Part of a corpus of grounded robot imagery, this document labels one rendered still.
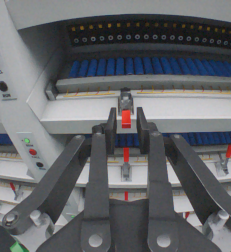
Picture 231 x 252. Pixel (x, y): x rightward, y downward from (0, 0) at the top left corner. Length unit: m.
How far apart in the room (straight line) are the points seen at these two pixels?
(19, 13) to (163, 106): 0.27
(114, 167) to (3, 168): 0.35
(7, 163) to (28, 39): 0.39
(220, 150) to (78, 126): 0.39
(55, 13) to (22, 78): 0.11
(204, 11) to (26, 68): 0.28
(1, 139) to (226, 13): 0.65
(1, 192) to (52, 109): 0.56
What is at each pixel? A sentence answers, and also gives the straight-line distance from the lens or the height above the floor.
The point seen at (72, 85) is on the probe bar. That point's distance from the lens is 0.30.
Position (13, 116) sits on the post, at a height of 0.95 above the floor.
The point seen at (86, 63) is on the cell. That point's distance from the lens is 0.36.
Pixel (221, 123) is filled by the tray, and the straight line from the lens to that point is 0.32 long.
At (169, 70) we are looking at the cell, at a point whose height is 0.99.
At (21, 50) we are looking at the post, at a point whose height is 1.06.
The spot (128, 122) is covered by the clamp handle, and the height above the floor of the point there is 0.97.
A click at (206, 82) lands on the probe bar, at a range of 0.33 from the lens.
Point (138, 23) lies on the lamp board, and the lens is 0.37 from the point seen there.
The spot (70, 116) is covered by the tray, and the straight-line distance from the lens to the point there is 0.28.
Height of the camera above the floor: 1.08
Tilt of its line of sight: 36 degrees down
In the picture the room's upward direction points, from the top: 4 degrees counter-clockwise
